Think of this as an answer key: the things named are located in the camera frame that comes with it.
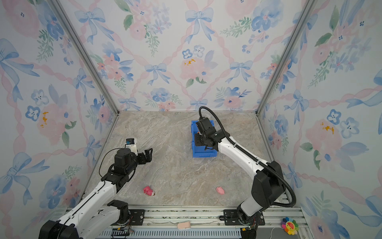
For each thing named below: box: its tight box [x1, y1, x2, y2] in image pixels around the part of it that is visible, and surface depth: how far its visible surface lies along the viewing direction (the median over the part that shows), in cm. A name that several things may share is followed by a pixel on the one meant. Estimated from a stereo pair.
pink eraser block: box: [177, 221, 191, 230], surface depth 73 cm
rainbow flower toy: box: [281, 216, 299, 236], surface depth 72 cm
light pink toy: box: [215, 186, 225, 196], surface depth 83 cm
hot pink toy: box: [142, 186, 154, 197], surface depth 81 cm
